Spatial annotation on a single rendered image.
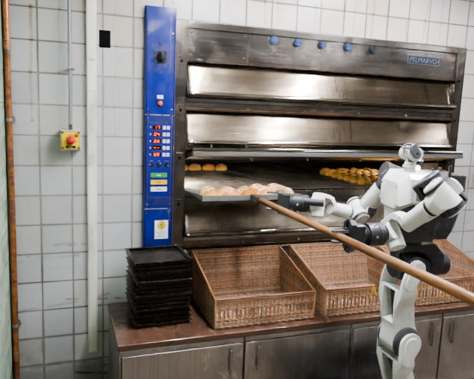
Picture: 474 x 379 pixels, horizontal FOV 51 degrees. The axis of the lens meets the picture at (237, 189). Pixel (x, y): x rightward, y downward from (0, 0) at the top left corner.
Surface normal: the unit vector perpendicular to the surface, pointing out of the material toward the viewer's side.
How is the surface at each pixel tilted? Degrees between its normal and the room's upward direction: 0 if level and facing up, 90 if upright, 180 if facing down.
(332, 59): 90
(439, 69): 90
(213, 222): 70
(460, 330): 90
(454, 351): 90
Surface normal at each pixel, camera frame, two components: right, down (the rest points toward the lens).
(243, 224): 0.32, -0.19
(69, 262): 0.33, 0.16
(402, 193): -0.64, 0.01
